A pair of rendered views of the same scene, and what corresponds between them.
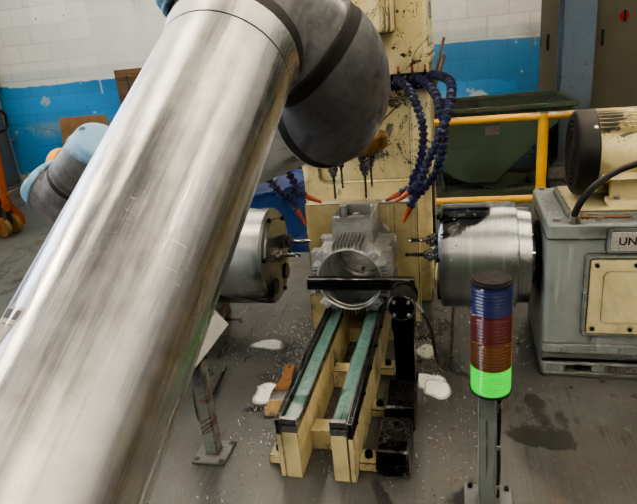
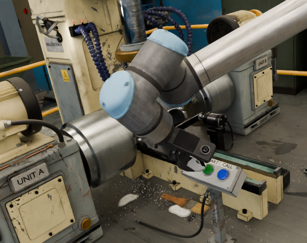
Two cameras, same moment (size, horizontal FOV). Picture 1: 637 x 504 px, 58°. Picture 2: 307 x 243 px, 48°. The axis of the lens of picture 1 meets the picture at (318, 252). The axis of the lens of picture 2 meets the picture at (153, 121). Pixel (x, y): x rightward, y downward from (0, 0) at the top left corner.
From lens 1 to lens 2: 1.16 m
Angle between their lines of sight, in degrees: 51
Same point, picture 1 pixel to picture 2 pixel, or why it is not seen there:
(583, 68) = (19, 41)
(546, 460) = (300, 151)
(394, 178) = not seen: hidden behind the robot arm
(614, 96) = (36, 54)
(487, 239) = (219, 81)
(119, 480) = not seen: outside the picture
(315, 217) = not seen: hidden behind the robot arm
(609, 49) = (25, 29)
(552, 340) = (246, 118)
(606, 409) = (279, 132)
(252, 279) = (132, 151)
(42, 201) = (142, 100)
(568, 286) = (247, 90)
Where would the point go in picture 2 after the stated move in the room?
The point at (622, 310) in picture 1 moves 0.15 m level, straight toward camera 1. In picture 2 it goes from (261, 93) to (286, 100)
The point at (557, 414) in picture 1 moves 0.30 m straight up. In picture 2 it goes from (273, 141) to (272, 78)
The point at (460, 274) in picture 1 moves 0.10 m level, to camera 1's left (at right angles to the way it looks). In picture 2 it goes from (217, 101) to (207, 109)
